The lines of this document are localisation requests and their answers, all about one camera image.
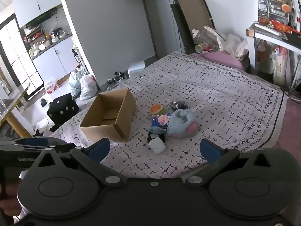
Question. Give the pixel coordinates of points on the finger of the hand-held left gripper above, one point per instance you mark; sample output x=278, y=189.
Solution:
x=35, y=142

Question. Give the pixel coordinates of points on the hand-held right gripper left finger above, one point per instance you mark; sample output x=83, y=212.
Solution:
x=100, y=149

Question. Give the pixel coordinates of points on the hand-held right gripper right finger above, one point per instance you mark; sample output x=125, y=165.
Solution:
x=210, y=150

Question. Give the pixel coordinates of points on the brown cardboard box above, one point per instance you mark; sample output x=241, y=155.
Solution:
x=105, y=120

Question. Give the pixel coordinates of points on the blue plush toy pink ears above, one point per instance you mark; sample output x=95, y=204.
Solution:
x=182, y=124

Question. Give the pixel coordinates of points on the blue peach-print tissue packet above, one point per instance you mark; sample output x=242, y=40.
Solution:
x=160, y=120

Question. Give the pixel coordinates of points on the person's left hand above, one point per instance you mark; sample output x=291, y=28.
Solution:
x=10, y=191

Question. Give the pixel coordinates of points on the wooden table gold edge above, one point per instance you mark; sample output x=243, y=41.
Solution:
x=14, y=120

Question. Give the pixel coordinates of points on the small black floor object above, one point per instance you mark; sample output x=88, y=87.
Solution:
x=43, y=102

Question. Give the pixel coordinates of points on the black white-dotted cube stool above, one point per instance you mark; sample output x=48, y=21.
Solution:
x=62, y=109

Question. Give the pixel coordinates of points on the white rolled cloth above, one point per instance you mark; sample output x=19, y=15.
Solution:
x=157, y=145

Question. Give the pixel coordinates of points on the black sock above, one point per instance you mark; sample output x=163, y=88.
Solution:
x=152, y=137

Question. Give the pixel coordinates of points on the black item in clear bag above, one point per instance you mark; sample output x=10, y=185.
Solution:
x=178, y=105

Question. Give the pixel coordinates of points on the white black-patterned bedspread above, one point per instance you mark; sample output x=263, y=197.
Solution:
x=211, y=94

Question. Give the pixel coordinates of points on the blue-grey folded cloth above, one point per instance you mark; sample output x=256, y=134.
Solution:
x=156, y=130

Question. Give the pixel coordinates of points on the small red white bag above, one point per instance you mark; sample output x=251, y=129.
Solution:
x=51, y=85

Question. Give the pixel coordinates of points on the white red plastic bag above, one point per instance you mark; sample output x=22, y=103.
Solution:
x=89, y=87

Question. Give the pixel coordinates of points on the orange round smiley plush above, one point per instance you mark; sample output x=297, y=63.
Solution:
x=156, y=109

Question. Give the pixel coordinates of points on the pale blue plastic bag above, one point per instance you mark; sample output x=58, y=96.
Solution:
x=74, y=83

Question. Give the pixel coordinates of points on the black tripod set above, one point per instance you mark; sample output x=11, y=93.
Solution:
x=116, y=78

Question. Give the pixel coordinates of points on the black framed glass door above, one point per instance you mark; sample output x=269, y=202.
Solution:
x=16, y=58

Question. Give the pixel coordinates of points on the white box appliance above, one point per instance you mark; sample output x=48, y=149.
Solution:
x=136, y=67

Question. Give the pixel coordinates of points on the white kitchen cabinet counter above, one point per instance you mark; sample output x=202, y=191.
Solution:
x=61, y=54

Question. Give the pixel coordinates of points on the pink bed sheet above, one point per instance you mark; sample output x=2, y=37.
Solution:
x=223, y=58

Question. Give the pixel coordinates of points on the black spray bottle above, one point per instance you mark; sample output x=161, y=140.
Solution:
x=75, y=55

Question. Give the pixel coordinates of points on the paper cup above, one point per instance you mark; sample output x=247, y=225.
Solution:
x=200, y=47

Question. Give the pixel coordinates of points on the white tote bag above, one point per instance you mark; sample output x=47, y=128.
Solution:
x=280, y=68

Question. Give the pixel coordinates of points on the clear plastic bottle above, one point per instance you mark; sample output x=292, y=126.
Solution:
x=199, y=35

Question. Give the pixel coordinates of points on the white desk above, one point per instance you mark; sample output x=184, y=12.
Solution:
x=252, y=42

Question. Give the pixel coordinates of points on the brown folded board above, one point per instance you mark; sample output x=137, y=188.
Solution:
x=192, y=16

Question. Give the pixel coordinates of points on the red packet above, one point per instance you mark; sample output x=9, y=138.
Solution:
x=277, y=26

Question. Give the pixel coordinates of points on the clear drawer organizer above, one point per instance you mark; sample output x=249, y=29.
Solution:
x=272, y=10

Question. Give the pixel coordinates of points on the white bottle red cap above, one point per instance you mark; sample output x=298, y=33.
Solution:
x=298, y=23

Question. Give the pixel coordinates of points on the orange plush slice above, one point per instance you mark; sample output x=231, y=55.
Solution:
x=286, y=8

